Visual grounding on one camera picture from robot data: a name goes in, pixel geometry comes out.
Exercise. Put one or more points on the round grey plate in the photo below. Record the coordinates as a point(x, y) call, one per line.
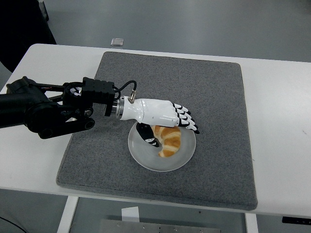
point(145, 155)

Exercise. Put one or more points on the person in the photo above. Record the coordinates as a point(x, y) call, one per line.
point(19, 24)

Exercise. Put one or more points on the golden croissant bread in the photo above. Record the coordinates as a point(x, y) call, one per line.
point(171, 143)

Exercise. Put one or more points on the black table control panel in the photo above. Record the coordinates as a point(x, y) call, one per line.
point(296, 220)

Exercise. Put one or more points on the small silver floor plate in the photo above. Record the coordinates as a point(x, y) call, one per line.
point(117, 42)

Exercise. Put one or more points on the white table leg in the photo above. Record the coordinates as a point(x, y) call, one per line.
point(251, 224)
point(68, 213)

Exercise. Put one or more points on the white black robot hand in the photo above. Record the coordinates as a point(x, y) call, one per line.
point(150, 110)

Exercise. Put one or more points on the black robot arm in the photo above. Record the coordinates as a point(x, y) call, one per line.
point(97, 91)

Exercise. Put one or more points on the grey felt mat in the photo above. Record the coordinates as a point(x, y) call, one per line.
point(194, 85)

